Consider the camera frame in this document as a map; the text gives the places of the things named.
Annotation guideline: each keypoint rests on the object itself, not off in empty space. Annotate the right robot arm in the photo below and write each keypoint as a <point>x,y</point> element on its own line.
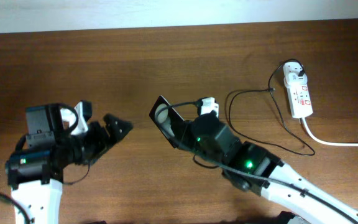
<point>251,167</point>

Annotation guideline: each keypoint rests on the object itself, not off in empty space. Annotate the white power strip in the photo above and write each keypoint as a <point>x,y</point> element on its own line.
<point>298,96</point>

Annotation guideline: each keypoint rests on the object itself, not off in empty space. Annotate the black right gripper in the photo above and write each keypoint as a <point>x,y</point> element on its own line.
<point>184,137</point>

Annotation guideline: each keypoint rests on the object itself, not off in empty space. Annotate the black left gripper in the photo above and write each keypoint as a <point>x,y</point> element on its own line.
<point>104,139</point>

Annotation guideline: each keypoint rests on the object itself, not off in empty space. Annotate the white USB charger adapter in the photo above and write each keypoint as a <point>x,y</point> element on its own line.
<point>298,77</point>

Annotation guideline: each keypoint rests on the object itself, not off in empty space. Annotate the black smartphone with lit screen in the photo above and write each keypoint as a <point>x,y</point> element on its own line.
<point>163,116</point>

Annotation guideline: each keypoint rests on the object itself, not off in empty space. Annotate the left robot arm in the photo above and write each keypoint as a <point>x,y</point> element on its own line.
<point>58,135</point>

